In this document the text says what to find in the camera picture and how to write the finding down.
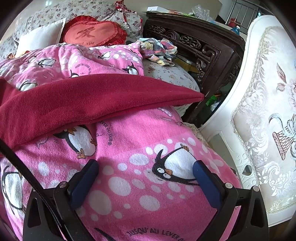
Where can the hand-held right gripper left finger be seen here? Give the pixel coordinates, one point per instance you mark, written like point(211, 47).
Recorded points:
point(84, 183)

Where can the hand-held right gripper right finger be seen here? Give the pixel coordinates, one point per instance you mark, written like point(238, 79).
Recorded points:
point(205, 185)

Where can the dark red fleece garment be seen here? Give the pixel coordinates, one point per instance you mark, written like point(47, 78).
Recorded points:
point(92, 99)

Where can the pink penguin blanket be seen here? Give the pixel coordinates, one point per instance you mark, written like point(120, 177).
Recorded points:
point(138, 143)

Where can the green packet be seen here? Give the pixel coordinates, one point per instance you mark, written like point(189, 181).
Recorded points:
point(212, 99)

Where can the white upholstered chair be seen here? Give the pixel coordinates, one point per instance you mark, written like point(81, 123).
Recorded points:
point(266, 92)

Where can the floral bed sheet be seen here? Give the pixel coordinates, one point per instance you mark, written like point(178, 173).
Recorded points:
point(171, 76)

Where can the dark carved wooden cabinet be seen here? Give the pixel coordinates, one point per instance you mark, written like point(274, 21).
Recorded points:
point(208, 58)

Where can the crumpled colourful cloth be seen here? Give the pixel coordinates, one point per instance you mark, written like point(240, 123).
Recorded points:
point(161, 49)

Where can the red heart cushion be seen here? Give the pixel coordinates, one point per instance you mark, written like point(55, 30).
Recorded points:
point(92, 33)

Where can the white pillow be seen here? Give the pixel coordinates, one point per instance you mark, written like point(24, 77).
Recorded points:
point(39, 38)

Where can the blue bottle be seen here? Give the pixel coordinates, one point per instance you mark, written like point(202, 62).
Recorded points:
point(235, 30)

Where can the floral pillow with red trim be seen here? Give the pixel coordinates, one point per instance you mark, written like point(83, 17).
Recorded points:
point(131, 25)

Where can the clear plastic bag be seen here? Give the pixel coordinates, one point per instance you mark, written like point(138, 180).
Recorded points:
point(203, 12)

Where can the metal rack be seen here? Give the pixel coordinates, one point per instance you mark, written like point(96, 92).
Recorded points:
point(240, 10)

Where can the stack of papers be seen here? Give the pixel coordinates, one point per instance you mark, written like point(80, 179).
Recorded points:
point(166, 11)

